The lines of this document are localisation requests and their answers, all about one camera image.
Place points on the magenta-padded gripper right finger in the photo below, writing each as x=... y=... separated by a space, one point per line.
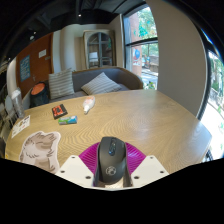
x=146 y=168

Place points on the white chair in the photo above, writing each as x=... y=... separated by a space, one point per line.
x=7 y=111

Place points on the green and blue small pack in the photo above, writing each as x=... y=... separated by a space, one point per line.
x=67 y=120

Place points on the square striped grey pillow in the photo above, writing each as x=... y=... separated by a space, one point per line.
x=61 y=84

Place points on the grey curved sofa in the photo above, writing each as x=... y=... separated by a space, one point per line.
x=128 y=78

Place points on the cat-shaped mouse pad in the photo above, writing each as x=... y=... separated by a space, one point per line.
x=41 y=151

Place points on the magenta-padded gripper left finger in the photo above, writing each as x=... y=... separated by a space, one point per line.
x=75 y=168

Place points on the black computer mouse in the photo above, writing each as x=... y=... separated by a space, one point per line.
x=111 y=160

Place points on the blue wall poster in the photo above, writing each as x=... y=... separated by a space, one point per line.
x=24 y=68

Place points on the clear spray bottle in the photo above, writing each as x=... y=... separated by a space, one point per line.
x=18 y=105

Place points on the white printed paper sheet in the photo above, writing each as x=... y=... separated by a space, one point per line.
x=21 y=126

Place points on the small white wall sign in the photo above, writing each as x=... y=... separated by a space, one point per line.
x=42 y=53

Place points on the black and red small box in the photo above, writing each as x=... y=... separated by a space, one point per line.
x=59 y=111

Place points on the black bag with orange top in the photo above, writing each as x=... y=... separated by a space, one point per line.
x=40 y=96

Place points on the arched glass-door cabinet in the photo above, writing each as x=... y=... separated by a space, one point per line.
x=99 y=50

